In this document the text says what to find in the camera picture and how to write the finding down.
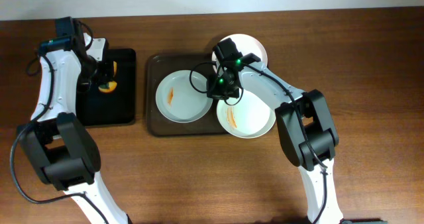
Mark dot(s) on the green and yellow sponge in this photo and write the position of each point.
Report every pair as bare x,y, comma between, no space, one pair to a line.
108,85

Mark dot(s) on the brown serving tray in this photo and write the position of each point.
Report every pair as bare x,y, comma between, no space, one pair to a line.
157,68

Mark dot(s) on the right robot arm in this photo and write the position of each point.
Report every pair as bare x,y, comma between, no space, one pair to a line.
307,132

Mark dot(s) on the pale blue-white plate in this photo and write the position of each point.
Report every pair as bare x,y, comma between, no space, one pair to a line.
178,101

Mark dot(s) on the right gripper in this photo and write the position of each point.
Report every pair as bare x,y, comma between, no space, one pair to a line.
222,93

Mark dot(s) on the white bowl plate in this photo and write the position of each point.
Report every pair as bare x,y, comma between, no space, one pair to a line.
247,117

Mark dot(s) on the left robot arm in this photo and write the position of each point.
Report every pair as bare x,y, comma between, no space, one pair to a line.
56,143

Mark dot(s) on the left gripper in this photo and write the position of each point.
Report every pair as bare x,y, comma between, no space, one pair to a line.
106,73

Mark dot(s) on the white plate with orange stain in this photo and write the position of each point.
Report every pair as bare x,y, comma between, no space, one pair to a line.
245,44

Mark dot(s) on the black rectangular tray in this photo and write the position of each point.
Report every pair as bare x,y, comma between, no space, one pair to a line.
94,108

